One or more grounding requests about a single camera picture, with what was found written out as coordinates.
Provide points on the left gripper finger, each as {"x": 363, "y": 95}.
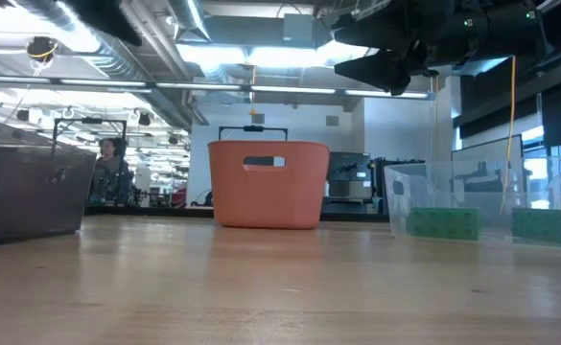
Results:
{"x": 107, "y": 19}

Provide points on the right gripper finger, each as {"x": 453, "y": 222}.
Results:
{"x": 376, "y": 31}
{"x": 381, "y": 69}

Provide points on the clear plastic bin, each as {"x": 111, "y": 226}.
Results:
{"x": 491, "y": 191}

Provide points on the green toy brick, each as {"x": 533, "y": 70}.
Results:
{"x": 548, "y": 226}
{"x": 443, "y": 223}

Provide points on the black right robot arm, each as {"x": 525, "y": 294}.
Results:
{"x": 515, "y": 33}

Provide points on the black round ceiling device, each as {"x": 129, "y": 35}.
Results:
{"x": 40, "y": 49}

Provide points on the grey ceiling box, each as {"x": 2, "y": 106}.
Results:
{"x": 298, "y": 27}

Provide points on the long overhead light bar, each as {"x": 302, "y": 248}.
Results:
{"x": 289, "y": 89}

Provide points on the black equipment unit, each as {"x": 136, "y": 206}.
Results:
{"x": 349, "y": 167}

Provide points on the small white bottle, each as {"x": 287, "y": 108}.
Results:
{"x": 326, "y": 188}

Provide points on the person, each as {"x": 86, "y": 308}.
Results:
{"x": 109, "y": 167}

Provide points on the orange plastic bin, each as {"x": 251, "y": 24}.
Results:
{"x": 270, "y": 196}

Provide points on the smoky grey translucent bin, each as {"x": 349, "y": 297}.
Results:
{"x": 21, "y": 191}

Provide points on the grey wall square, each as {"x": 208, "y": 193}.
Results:
{"x": 258, "y": 119}
{"x": 332, "y": 120}

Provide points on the black aluminium table frame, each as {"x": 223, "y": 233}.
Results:
{"x": 194, "y": 211}

